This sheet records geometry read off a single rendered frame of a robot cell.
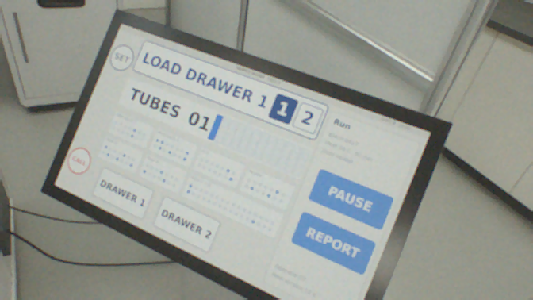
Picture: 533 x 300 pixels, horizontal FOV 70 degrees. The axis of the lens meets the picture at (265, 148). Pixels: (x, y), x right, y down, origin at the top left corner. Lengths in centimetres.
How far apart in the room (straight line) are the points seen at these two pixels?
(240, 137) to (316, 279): 21
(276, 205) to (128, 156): 23
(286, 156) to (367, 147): 11
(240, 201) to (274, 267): 10
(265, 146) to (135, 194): 20
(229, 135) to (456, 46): 64
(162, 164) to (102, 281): 119
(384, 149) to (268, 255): 20
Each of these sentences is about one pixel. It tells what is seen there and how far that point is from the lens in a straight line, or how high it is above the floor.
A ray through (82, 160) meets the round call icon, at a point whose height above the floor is 102.
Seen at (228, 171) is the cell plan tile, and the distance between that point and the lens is 53.
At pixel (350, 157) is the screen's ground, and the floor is 113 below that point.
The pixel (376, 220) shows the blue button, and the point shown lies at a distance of 50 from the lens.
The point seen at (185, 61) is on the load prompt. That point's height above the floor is 117.
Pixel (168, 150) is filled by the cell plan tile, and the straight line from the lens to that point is 57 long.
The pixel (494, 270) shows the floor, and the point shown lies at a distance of 224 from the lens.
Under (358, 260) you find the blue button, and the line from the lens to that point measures 51.
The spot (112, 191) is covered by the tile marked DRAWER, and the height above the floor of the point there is 100.
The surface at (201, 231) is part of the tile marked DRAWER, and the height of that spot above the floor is 100.
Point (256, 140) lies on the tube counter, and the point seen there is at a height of 111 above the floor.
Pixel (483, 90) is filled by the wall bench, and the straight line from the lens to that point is 252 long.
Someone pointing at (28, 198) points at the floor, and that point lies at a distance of 210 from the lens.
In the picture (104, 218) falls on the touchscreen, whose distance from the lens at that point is 62.
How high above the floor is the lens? 143
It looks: 38 degrees down
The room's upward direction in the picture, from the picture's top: 11 degrees clockwise
